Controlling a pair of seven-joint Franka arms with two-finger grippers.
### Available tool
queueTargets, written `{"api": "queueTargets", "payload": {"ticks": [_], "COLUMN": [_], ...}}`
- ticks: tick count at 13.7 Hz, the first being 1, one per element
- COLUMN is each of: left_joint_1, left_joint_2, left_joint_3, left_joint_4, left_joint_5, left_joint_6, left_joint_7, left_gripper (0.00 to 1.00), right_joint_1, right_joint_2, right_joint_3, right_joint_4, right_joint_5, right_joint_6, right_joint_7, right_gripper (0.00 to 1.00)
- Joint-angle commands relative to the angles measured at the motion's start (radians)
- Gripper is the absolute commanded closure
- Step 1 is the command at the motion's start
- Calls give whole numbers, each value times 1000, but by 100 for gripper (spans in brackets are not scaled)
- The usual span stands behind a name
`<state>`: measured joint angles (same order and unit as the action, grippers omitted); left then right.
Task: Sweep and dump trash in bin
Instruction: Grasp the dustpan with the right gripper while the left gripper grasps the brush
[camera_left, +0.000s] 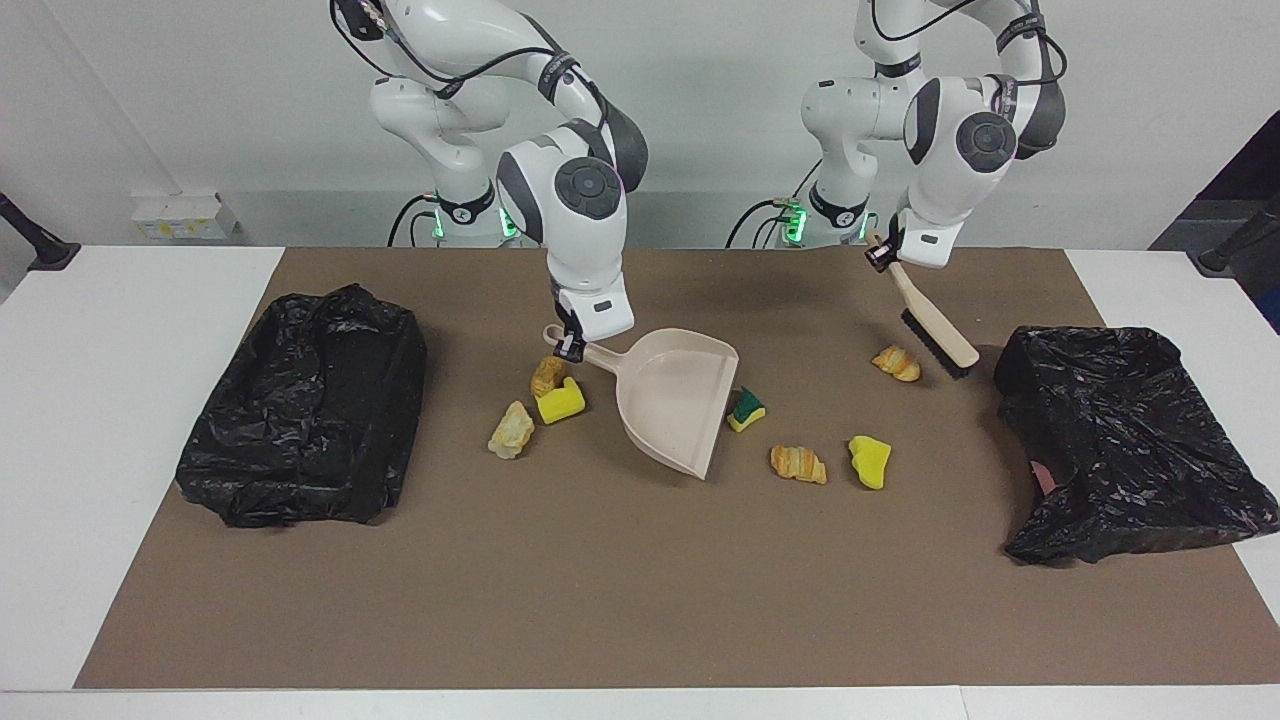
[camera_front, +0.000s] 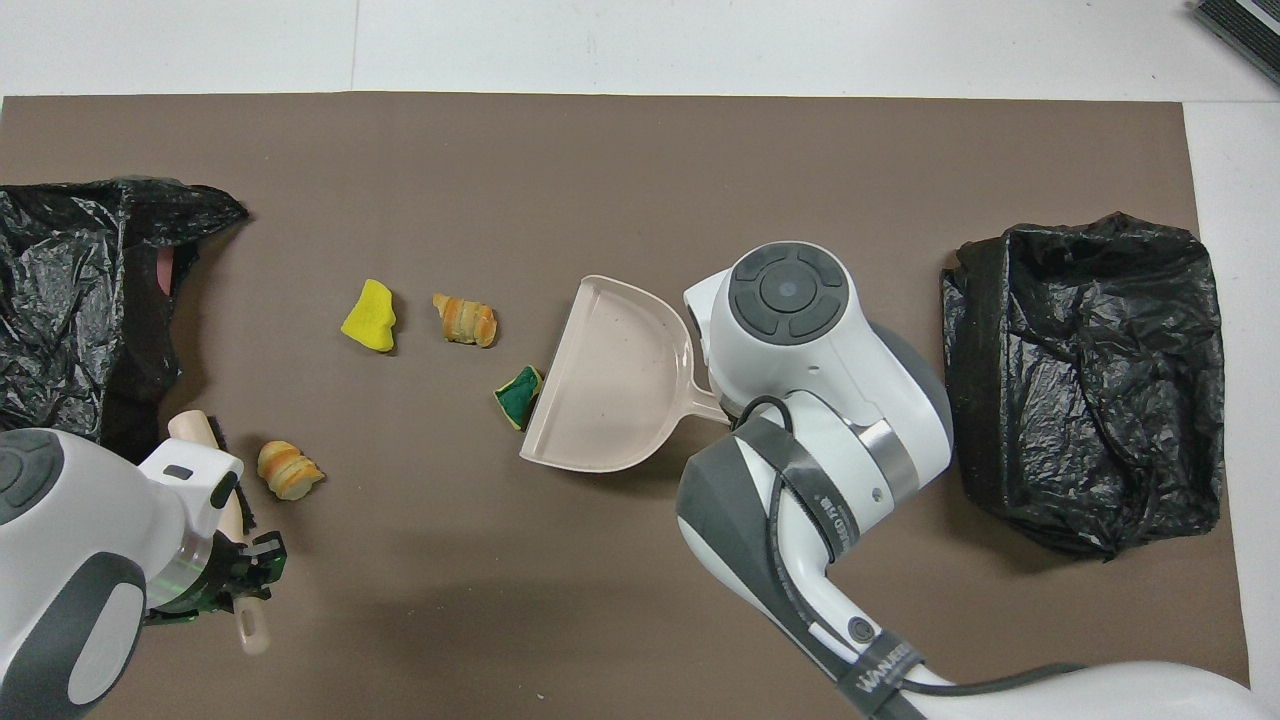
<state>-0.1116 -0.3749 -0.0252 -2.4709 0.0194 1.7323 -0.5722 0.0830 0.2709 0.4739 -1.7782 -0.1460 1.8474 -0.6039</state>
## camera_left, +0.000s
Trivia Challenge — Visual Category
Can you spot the yellow sponge piece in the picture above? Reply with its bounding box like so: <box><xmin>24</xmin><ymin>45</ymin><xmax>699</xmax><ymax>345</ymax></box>
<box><xmin>848</xmin><ymin>435</ymin><xmax>893</xmax><ymax>492</ymax></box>
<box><xmin>536</xmin><ymin>377</ymin><xmax>588</xmax><ymax>426</ymax></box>

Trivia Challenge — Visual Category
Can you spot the beige hand brush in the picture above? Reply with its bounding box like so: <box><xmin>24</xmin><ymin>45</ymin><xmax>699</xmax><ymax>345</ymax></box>
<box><xmin>866</xmin><ymin>230</ymin><xmax>982</xmax><ymax>381</ymax></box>

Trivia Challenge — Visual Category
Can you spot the pale bread chunk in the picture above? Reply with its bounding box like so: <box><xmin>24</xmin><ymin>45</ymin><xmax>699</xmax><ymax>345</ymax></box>
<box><xmin>487</xmin><ymin>400</ymin><xmax>536</xmax><ymax>462</ymax></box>

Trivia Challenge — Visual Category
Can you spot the golden croissant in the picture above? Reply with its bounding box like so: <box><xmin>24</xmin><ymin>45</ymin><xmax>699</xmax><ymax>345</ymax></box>
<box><xmin>872</xmin><ymin>345</ymin><xmax>923</xmax><ymax>384</ymax></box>
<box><xmin>769</xmin><ymin>444</ymin><xmax>830</xmax><ymax>487</ymax></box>

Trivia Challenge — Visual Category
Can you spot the beige plastic dustpan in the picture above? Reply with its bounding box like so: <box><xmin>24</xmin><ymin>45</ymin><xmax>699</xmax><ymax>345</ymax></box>
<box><xmin>543</xmin><ymin>323</ymin><xmax>742</xmax><ymax>483</ymax></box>

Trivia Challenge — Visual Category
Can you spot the green and yellow sponge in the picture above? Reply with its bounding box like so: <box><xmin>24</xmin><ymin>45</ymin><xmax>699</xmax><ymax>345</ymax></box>
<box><xmin>726</xmin><ymin>386</ymin><xmax>769</xmax><ymax>434</ymax></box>

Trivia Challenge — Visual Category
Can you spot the right black garbage bag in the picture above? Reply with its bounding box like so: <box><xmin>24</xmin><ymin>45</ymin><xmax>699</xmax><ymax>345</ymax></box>
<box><xmin>175</xmin><ymin>283</ymin><xmax>429</xmax><ymax>530</ymax></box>

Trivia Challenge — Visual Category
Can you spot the black garbage bag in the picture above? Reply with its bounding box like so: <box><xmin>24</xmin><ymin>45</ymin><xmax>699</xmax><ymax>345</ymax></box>
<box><xmin>175</xmin><ymin>283</ymin><xmax>429</xmax><ymax>530</ymax></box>
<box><xmin>993</xmin><ymin>325</ymin><xmax>1280</xmax><ymax>568</ymax></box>

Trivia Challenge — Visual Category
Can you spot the brown table mat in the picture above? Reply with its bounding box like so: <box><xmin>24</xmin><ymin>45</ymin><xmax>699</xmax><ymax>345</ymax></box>
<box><xmin>75</xmin><ymin>247</ymin><xmax>1280</xmax><ymax>690</ymax></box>

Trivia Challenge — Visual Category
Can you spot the left black garbage bag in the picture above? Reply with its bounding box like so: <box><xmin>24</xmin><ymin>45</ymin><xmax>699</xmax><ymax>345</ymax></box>
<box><xmin>993</xmin><ymin>325</ymin><xmax>1280</xmax><ymax>568</ymax></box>

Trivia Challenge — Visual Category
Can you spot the black stand foot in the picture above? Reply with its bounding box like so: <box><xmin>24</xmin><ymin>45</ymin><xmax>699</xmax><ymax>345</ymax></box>
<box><xmin>1188</xmin><ymin>195</ymin><xmax>1280</xmax><ymax>278</ymax></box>
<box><xmin>0</xmin><ymin>190</ymin><xmax>82</xmax><ymax>272</ymax></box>

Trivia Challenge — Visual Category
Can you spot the black left base cable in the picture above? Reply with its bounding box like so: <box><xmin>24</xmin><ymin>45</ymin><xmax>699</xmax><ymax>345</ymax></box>
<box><xmin>725</xmin><ymin>199</ymin><xmax>801</xmax><ymax>249</ymax></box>

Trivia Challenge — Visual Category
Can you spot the black base cable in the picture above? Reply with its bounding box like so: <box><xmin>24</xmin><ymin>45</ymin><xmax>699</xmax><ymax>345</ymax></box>
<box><xmin>387</xmin><ymin>194</ymin><xmax>443</xmax><ymax>249</ymax></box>
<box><xmin>725</xmin><ymin>199</ymin><xmax>801</xmax><ymax>249</ymax></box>

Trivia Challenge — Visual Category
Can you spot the black right base cable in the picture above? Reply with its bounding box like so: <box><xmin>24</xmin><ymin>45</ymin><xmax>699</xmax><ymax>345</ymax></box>
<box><xmin>387</xmin><ymin>194</ymin><xmax>443</xmax><ymax>249</ymax></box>

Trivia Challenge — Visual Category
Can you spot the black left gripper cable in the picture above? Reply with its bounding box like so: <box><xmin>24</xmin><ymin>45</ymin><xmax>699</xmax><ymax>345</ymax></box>
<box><xmin>868</xmin><ymin>0</ymin><xmax>1069</xmax><ymax>103</ymax></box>

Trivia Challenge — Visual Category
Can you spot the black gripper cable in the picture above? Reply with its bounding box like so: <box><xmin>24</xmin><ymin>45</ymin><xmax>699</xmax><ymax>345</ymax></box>
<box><xmin>868</xmin><ymin>0</ymin><xmax>1069</xmax><ymax>103</ymax></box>
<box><xmin>330</xmin><ymin>0</ymin><xmax>613</xmax><ymax>136</ymax></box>

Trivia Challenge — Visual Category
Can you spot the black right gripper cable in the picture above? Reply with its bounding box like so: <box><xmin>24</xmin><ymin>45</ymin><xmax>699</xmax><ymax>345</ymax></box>
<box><xmin>330</xmin><ymin>0</ymin><xmax>613</xmax><ymax>136</ymax></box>

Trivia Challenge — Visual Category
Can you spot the white wall socket box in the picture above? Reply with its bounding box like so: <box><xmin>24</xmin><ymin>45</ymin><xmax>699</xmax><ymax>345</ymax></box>
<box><xmin>132</xmin><ymin>194</ymin><xmax>227</xmax><ymax>242</ymax></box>

